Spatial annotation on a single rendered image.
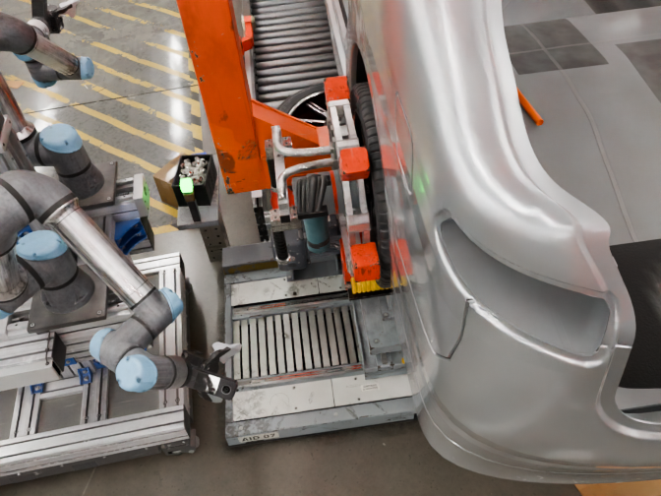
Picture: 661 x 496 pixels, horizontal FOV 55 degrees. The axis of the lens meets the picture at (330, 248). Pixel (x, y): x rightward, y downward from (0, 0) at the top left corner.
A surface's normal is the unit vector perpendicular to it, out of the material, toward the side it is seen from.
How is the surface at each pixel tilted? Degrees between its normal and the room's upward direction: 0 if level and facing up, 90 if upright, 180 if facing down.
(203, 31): 90
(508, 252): 74
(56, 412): 0
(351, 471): 0
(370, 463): 0
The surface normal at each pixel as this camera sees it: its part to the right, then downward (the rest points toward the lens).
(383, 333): -0.07, -0.67
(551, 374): -0.34, 0.69
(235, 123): 0.11, 0.73
